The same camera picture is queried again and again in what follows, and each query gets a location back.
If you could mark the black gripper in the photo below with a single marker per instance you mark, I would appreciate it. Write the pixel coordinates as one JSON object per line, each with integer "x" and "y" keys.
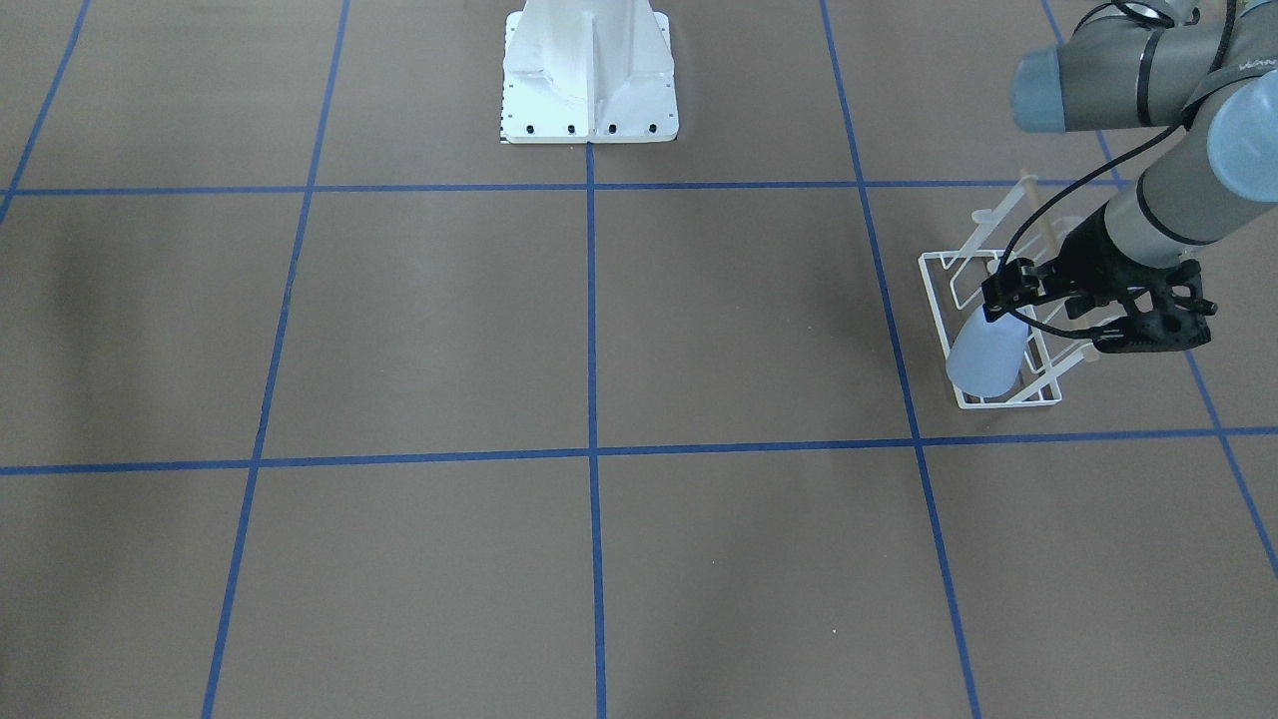
{"x": 1086, "y": 258}

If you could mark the blue plastic cup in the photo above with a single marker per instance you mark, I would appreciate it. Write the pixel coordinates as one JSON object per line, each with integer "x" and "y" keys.
{"x": 987, "y": 354}

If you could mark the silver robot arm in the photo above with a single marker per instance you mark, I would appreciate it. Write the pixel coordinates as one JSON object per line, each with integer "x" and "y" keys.
{"x": 1149, "y": 64}

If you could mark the brown paper table cover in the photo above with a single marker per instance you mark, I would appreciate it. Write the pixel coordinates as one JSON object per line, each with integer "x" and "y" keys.
{"x": 320, "y": 402}

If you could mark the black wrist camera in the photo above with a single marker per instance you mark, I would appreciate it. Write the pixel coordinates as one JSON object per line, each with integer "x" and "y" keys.
{"x": 1163, "y": 309}

